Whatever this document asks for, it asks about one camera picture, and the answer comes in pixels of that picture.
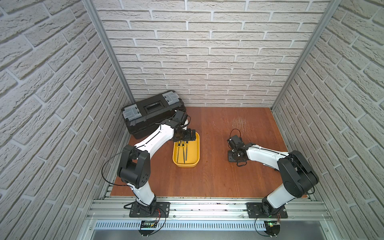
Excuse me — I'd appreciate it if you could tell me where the left controller circuit board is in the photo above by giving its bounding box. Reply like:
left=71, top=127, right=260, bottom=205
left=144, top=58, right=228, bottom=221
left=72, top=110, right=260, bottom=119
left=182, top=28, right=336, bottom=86
left=139, top=220, right=159, bottom=237

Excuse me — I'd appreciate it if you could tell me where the right controller circuit board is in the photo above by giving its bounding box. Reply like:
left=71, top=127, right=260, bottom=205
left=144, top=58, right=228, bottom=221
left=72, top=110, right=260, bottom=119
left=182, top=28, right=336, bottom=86
left=264, top=222, right=281, bottom=237

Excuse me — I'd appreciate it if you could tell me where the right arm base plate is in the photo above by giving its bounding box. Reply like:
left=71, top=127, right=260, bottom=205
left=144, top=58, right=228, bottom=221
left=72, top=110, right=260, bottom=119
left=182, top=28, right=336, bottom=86
left=246, top=198, right=288, bottom=219

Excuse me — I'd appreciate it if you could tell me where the controller circuit board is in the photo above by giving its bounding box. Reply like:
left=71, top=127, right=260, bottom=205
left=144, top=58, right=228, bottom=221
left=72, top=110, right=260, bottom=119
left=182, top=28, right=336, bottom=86
left=264, top=222, right=281, bottom=237
left=139, top=220, right=159, bottom=237

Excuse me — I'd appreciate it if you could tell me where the yellow plastic storage tray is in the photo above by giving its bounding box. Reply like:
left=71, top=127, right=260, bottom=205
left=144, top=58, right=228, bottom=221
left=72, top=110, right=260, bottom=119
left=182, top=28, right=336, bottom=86
left=173, top=133, right=200, bottom=168

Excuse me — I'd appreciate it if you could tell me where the aluminium front rail frame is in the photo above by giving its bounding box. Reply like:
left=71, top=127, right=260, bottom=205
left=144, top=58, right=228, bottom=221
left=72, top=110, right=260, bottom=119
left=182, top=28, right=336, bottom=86
left=77, top=186, right=341, bottom=240

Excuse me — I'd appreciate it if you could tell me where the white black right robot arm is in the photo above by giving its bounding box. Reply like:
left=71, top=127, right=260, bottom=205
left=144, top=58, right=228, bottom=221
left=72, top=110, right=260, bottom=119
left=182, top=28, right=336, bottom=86
left=227, top=135, right=319, bottom=216

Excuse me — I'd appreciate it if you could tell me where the black plastic toolbox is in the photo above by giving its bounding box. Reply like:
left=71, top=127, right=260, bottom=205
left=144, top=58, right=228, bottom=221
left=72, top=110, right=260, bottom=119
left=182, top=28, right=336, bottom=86
left=122, top=90, right=185, bottom=140

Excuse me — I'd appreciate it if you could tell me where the aluminium left corner post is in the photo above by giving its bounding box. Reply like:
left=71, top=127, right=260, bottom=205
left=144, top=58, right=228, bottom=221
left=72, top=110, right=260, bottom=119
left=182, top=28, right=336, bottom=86
left=83, top=0, right=136, bottom=104

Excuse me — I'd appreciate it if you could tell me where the aluminium corner post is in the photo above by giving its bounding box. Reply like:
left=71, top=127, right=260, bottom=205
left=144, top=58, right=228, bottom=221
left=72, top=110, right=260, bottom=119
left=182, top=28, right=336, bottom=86
left=83, top=0, right=136, bottom=104
left=271, top=0, right=342, bottom=112

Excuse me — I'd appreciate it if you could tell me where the aluminium right corner post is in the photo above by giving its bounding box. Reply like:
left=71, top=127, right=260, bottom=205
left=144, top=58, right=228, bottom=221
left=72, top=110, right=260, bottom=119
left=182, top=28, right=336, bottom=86
left=271, top=0, right=342, bottom=112

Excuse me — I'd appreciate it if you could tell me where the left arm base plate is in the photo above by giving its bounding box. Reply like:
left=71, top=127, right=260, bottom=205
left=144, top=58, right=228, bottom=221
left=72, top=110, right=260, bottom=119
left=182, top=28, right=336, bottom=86
left=129, top=199, right=171, bottom=218

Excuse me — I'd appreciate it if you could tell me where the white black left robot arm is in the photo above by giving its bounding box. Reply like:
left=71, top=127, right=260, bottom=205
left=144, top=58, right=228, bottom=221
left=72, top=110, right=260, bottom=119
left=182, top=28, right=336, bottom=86
left=117, top=109, right=200, bottom=209

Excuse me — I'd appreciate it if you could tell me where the black yellow needle file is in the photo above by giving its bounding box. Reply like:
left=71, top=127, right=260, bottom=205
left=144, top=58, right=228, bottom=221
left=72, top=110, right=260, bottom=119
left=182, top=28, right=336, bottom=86
left=182, top=141, right=186, bottom=164
left=184, top=141, right=189, bottom=163
left=177, top=141, right=182, bottom=164

